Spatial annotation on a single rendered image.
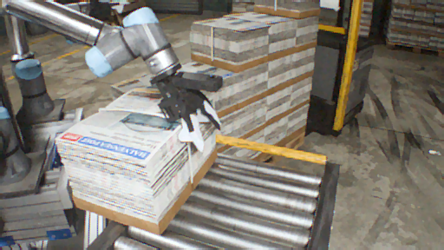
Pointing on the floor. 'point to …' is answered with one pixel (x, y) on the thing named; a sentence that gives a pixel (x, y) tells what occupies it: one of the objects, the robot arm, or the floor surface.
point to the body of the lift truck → (321, 82)
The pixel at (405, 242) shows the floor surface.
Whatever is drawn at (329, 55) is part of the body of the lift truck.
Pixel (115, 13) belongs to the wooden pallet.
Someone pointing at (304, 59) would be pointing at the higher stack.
